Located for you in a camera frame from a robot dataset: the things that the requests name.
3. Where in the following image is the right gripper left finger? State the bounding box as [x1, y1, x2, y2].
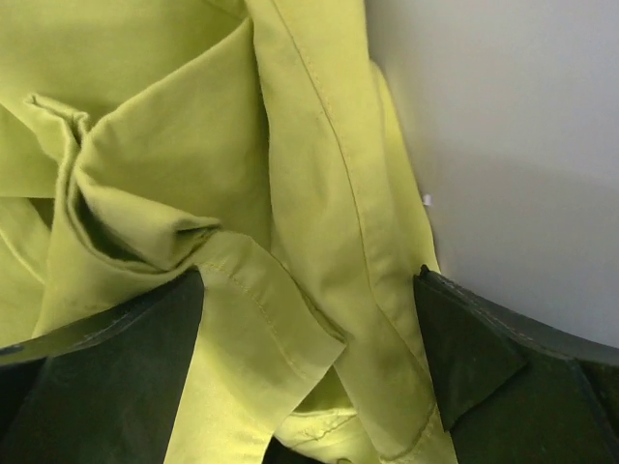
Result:
[1, 270, 204, 464]

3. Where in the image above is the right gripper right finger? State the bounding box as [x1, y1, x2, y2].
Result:
[413, 267, 618, 463]

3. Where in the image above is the yellow-green cloth garment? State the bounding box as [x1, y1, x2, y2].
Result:
[1, 1, 457, 463]

